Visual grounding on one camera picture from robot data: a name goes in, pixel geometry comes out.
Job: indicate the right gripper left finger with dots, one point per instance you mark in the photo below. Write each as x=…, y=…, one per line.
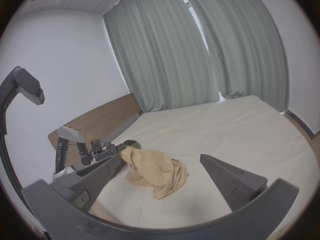
x=92, y=181

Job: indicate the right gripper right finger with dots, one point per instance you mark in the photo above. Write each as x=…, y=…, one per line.
x=232, y=184

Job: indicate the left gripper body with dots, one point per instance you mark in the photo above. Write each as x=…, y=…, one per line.
x=113, y=149

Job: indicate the tan shorts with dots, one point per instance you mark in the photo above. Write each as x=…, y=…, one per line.
x=155, y=169

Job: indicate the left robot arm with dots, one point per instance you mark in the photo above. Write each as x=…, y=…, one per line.
x=71, y=134

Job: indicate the bed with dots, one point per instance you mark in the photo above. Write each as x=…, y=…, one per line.
x=225, y=139

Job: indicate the black garment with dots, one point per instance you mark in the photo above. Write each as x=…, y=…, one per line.
x=128, y=142

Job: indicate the green garment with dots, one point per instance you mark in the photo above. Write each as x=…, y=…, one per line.
x=137, y=146

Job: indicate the pale green curtain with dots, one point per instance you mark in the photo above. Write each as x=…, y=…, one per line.
x=155, y=59
x=245, y=46

